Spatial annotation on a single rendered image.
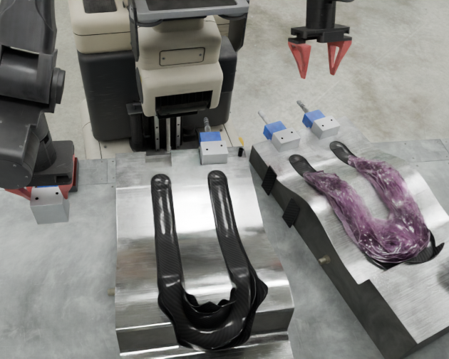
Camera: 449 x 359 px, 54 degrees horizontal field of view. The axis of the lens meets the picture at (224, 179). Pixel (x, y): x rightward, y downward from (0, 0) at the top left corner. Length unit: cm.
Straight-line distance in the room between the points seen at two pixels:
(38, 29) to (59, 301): 47
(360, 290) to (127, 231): 42
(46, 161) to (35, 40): 19
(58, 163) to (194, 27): 64
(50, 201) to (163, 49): 58
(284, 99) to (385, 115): 56
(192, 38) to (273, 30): 184
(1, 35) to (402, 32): 299
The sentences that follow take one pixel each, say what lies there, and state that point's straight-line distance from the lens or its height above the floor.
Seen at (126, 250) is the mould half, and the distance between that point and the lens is 76.
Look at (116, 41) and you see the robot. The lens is 147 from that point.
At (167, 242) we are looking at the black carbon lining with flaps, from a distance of 78.
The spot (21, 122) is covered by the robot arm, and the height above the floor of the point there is 116.
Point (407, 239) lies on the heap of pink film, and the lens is 87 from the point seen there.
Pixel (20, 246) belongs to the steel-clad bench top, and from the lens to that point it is 92.
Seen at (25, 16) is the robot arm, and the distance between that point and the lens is 56.
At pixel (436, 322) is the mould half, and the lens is 79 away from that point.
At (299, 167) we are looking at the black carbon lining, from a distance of 96.
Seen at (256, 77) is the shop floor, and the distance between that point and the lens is 258.
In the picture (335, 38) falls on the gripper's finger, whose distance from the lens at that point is 94.
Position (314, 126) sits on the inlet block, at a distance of 103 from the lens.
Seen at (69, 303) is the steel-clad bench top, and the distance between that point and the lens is 84.
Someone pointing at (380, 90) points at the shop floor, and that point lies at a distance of 275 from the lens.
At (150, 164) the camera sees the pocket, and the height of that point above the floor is 86.
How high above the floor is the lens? 155
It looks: 50 degrees down
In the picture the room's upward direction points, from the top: 8 degrees clockwise
